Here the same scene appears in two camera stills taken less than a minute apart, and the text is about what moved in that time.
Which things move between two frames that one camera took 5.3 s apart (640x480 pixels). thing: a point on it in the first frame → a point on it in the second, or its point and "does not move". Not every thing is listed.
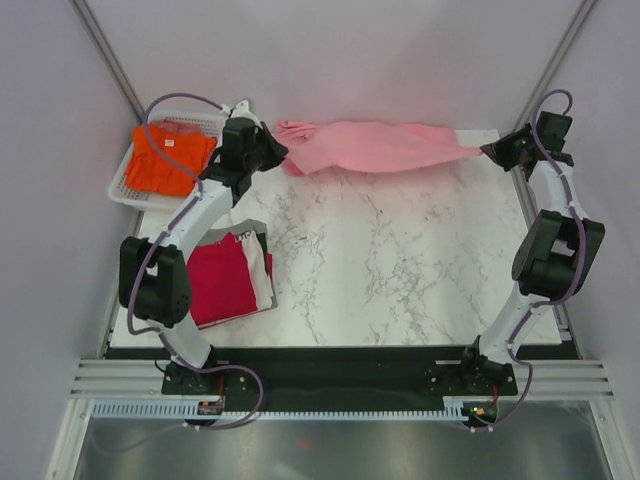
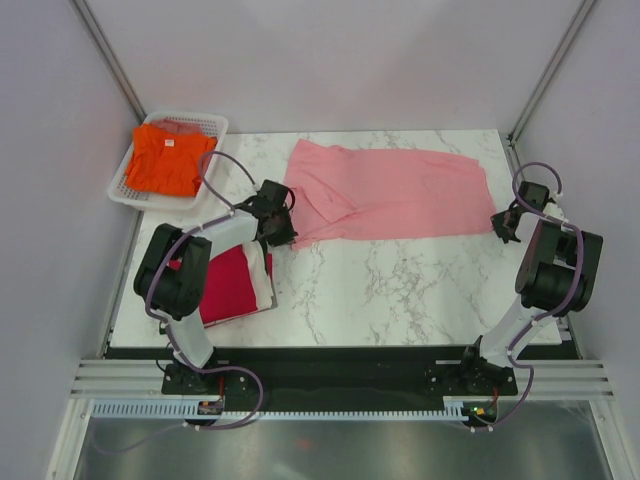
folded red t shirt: [219, 281] does not move
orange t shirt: [146, 170] does not move
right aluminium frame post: [528, 114] does not move
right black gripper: [498, 150] → [497, 221]
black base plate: [340, 377] does not move
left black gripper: [277, 150] → [288, 235]
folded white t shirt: [258, 268] does not move
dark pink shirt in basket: [175, 126] does not move
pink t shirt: [343, 147] → [344, 193]
